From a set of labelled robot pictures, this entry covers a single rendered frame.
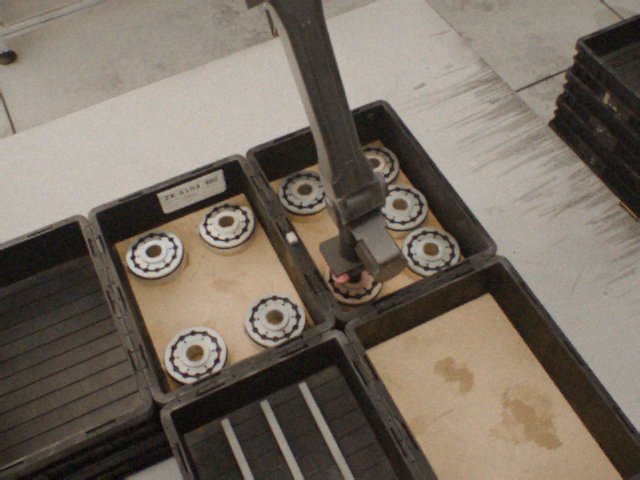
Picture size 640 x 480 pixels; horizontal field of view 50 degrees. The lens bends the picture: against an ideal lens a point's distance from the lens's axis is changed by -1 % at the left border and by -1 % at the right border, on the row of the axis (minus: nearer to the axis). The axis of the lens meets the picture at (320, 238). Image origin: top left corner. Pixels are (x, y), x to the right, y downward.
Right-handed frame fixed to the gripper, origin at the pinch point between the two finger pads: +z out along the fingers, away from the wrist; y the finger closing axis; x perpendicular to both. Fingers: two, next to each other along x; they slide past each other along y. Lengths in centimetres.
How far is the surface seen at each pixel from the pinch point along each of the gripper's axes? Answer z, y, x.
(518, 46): 94, 136, 102
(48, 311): 6, -50, 20
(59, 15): 89, -25, 195
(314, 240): 5.1, -1.6, 11.4
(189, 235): 6.1, -21.7, 23.4
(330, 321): -6.2, -8.9, -8.6
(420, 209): 1.7, 18.0, 6.8
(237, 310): 4.8, -20.0, 4.6
